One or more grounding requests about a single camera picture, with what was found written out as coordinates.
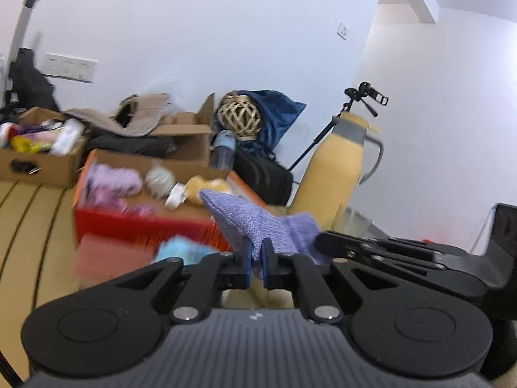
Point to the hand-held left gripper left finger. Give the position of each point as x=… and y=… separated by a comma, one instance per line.
x=245, y=262

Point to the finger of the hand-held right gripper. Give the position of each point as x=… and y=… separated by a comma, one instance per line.
x=412, y=266
x=383, y=243

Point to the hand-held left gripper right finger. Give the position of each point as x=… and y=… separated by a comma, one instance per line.
x=267, y=264

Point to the purple knitted sock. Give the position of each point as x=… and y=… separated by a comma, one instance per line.
x=258, y=220

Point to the yellow knitted plush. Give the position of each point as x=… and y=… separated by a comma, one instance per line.
x=206, y=189

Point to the red cardboard box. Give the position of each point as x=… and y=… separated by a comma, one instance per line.
x=141, y=226

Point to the clear plastic ball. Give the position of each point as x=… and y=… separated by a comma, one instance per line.
x=160, y=181

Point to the lavender fuzzy cloth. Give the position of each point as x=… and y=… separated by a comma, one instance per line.
x=115, y=182

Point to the clear glass cup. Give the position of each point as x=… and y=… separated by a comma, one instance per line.
x=355, y=222

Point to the blue fluffy toy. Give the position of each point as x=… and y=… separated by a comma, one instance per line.
x=177, y=248

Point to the black suitcase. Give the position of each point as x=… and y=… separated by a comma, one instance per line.
x=262, y=178

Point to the yellow thermos jug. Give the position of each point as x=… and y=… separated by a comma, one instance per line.
x=327, y=173

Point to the blue water bottle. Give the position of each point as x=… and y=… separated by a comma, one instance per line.
x=223, y=149

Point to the large open cardboard box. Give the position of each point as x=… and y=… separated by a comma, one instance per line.
x=181, y=137

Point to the wicker ball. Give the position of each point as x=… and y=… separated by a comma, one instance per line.
x=238, y=116

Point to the dark blue cloth bag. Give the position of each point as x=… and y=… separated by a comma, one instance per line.
x=278, y=117

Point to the black clothing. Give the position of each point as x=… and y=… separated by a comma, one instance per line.
x=129, y=145

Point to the small brown cardboard box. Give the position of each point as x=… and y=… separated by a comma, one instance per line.
x=44, y=167

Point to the yellow packet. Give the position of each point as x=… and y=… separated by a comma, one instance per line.
x=30, y=143

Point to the black bag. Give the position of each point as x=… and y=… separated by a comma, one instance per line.
x=30, y=85

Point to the black camera tripod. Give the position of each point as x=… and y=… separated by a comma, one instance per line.
x=355, y=101

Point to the white wall switch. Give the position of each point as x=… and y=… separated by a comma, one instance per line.
x=343, y=31

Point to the white wall socket strip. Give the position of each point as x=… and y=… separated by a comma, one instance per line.
x=70, y=67

